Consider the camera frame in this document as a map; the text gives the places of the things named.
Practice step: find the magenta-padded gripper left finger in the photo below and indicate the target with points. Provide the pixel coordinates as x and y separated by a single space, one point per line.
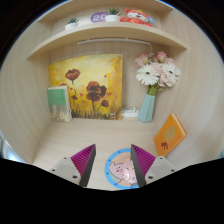
66 168

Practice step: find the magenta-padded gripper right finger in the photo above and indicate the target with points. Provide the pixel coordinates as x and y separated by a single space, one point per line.
156 166

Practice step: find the orange book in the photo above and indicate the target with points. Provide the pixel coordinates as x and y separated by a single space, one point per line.
169 135

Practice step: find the pale teal faceted vase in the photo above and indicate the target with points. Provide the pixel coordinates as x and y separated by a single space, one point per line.
146 110

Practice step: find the white power strip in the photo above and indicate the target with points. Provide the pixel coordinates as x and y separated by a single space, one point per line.
129 113

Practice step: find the green and beige book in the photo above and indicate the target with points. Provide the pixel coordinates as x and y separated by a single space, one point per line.
59 101

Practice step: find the white and pink flower bouquet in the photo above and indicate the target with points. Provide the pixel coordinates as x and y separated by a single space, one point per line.
148 75

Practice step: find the yellow poppy flower painting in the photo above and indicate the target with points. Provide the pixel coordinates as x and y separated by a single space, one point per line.
96 73

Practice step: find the wooden shelf with decorations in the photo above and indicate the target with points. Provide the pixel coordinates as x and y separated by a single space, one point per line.
106 31

